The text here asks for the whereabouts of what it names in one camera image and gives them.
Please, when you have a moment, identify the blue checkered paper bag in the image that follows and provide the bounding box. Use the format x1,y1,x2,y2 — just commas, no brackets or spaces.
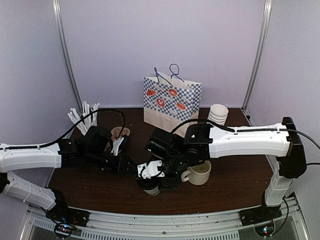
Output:
143,63,203,132

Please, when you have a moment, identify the stack of white paper cups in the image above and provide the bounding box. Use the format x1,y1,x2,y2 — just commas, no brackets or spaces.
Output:
208,104,229,125

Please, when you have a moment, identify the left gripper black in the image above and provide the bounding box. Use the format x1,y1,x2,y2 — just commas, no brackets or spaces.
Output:
85,149,136,176

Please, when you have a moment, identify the black coffee cup lid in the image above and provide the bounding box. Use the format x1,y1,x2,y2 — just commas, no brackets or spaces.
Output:
137,178,159,191

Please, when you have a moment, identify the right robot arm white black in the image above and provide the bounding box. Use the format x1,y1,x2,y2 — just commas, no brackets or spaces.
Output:
137,117,307,225

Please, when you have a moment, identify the white ceramic mug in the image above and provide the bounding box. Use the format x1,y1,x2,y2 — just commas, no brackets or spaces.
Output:
180,160,212,186

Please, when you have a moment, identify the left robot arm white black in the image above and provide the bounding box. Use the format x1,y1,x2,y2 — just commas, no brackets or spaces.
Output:
0,126,137,222

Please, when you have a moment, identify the brown cardboard cup carrier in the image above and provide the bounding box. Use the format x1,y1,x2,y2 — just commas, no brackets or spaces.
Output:
111,126,131,141

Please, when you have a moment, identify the aluminium frame post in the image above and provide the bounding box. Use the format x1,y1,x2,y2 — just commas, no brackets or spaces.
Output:
241,0,273,113
52,0,82,110

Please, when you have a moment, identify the right aluminium frame post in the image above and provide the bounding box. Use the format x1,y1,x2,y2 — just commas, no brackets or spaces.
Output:
241,0,273,113

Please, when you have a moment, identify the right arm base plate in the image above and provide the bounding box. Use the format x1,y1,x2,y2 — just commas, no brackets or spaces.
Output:
239,205,282,226

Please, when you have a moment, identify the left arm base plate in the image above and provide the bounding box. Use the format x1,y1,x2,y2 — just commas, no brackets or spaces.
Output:
45,206,90,227

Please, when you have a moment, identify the white paper coffee cup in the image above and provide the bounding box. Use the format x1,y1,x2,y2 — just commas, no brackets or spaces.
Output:
144,186,161,197

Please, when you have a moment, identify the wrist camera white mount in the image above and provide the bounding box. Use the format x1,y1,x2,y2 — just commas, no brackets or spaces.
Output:
111,135,130,156
137,160,165,180

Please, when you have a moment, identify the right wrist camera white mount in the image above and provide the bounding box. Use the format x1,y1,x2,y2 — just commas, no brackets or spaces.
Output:
137,160,165,180

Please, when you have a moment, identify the left aluminium frame post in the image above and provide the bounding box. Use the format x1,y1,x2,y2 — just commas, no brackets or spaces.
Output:
52,0,82,110

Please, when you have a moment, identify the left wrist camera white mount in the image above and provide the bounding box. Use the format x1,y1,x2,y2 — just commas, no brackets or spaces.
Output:
111,135,130,156

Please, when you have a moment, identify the aluminium front rail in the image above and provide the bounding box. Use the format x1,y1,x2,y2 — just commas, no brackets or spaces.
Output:
18,196,311,240

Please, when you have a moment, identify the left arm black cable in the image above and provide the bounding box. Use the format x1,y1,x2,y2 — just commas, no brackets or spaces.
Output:
4,107,127,151

